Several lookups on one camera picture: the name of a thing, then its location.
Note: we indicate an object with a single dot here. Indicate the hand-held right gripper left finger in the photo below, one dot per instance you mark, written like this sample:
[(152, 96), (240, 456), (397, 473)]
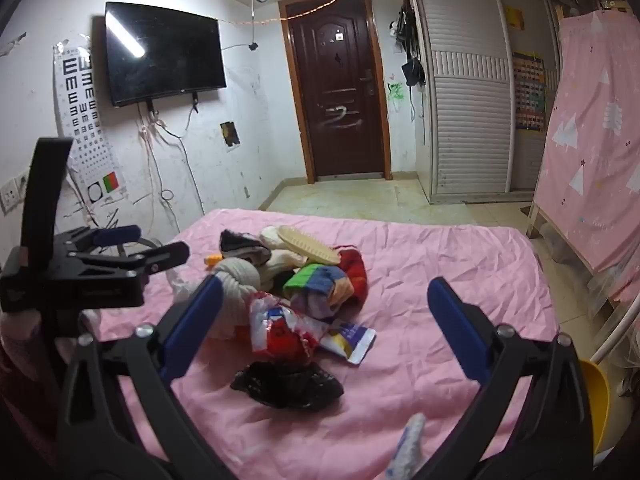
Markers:
[(197, 322)]

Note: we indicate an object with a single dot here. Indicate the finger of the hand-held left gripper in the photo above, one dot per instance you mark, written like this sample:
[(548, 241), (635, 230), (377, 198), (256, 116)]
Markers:
[(160, 256), (117, 235)]

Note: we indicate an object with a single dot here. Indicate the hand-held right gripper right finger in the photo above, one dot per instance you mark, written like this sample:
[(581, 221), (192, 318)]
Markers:
[(460, 332)]

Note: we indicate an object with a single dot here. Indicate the cream paper ball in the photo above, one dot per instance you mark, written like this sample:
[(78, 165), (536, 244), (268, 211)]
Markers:
[(240, 280)]

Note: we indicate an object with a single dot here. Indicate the cream plastic brush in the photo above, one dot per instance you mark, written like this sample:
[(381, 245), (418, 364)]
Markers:
[(307, 245)]

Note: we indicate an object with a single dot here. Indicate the person's left forearm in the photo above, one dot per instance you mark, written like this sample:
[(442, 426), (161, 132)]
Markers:
[(20, 400)]

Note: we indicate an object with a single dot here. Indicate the person's right hand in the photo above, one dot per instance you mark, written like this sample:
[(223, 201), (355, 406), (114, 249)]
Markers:
[(407, 445)]

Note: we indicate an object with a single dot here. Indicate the person's left hand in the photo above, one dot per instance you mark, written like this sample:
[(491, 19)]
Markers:
[(20, 335)]

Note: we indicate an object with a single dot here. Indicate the small orange item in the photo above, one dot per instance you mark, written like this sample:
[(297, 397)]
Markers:
[(213, 260)]

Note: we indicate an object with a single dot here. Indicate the red and white snack wrapper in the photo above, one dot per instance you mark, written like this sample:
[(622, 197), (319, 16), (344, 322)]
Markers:
[(275, 330)]

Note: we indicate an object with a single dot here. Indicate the pink bed sheet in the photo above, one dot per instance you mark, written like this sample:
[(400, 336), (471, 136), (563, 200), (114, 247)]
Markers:
[(425, 260)]

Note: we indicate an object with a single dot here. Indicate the black and white sock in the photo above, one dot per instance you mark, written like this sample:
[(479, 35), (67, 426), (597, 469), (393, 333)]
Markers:
[(240, 245)]

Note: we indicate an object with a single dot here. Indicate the cream sock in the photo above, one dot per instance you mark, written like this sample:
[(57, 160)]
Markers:
[(280, 262)]

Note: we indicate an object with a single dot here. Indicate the black plastic bag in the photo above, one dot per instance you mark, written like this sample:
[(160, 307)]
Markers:
[(285, 385)]

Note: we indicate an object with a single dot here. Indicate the white eye chart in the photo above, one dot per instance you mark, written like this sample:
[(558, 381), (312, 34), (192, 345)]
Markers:
[(80, 90)]

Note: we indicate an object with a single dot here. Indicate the white and blue wrapper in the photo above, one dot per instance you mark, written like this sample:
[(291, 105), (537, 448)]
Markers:
[(350, 340)]

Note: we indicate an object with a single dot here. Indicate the red knit cloth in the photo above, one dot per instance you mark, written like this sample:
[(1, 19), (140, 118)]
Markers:
[(352, 270)]

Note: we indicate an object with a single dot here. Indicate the white metal chair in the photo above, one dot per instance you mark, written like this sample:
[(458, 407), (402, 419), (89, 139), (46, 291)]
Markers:
[(617, 331)]

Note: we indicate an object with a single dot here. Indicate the white slatted wardrobe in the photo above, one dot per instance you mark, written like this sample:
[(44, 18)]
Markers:
[(465, 125)]

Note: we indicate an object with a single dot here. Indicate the pink tree-print curtain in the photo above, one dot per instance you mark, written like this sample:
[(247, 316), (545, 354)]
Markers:
[(595, 135)]

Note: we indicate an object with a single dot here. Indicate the dark brown door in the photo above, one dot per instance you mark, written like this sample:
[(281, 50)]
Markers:
[(335, 85)]

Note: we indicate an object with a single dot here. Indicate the colourful grid poster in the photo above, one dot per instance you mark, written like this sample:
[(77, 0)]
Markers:
[(529, 92)]

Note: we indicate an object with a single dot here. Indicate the black hanging cap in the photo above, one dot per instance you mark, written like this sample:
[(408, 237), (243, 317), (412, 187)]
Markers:
[(413, 72)]

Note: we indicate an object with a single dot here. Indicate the black hanging bag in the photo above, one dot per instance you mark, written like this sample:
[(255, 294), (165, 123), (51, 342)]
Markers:
[(407, 25)]

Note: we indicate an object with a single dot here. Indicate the yellow poster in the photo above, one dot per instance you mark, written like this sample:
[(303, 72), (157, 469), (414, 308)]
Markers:
[(514, 17)]

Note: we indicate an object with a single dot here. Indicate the white wall socket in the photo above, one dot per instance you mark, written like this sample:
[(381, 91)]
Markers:
[(11, 192)]

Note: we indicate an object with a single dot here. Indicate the open wall box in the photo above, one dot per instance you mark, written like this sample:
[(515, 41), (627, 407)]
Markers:
[(230, 133)]

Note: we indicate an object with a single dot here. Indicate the black wall television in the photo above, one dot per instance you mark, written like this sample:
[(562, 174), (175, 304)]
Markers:
[(165, 55)]

